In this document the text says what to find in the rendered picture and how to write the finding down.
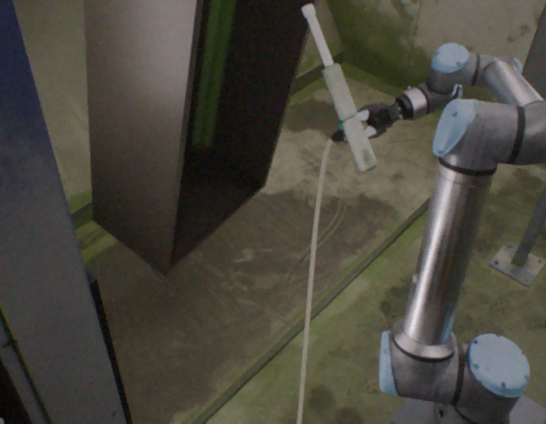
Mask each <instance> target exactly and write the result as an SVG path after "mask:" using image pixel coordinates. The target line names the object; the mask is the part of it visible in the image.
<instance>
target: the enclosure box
mask: <svg viewBox="0 0 546 424"><path fill-rule="evenodd" d="M318 1H319V0H83V11H84V30H85V51H86V70H87V109H88V129H89V150H90V169H91V189H92V209H93V222H95V223H96V224H97V225H99V226H100V227H102V228H104V229H105V230H106V231H107V232H108V233H109V234H110V235H112V236H113V237H115V238H116V239H117V240H118V241H120V242H121V243H123V244H124V245H125V246H127V247H128V248H129V249H130V251H132V252H133V253H134V254H136V255H137V256H138V257H140V258H141V259H143V260H144V261H145V262H147V263H148V264H149V265H151V266H152V267H153V268H155V269H156V270H157V271H158V272H159V273H160V274H162V275H163V276H164V277H165V276H166V275H167V274H168V273H170V272H171V271H172V270H173V269H174V268H175V267H176V266H177V265H178V264H179V263H180V262H182V261H183V260H184V259H185V258H186V257H187V256H188V255H189V254H191V253H192V252H193V251H194V250H195V248H196V247H197V246H199V245H200V244H201V243H202V242H204V241H205V240H206V239H207V238H208V237H210V236H211V235H212V234H213V233H214V232H215V231H216V230H218V229H219V228H220V227H221V226H222V225H223V224H224V223H225V222H226V221H227V220H228V219H229V218H230V217H231V216H232V215H233V214H234V213H235V212H237V211H238V210H239V209H240V208H241V207H242V206H244V205H245V204H246V203H247V202H248V201H249V200H250V199H251V198H253V197H254V196H255V195H256V194H257V193H258V192H259V191H260V190H262V189H263V188H264V187H265V185H266V181H267V178H268V175H269V173H270V169H271V166H272V163H273V158H274V155H275V151H276V148H277V144H278V139H279V137H280V133H281V130H282V127H283V124H284V119H285V115H286V112H287V109H288V106H289V100H290V98H291V94H292V92H293V88H294V82H295V79H296V76H297V73H298V70H299V67H300V62H301V58H303V55H304V52H305V46H306V43H307V40H308V37H309V34H310V24H309V22H308V19H307V18H306V17H305V15H304V13H303V9H302V8H303V7H304V6H306V5H308V4H313V6H314V9H315V10H316V7H317V4H318Z"/></svg>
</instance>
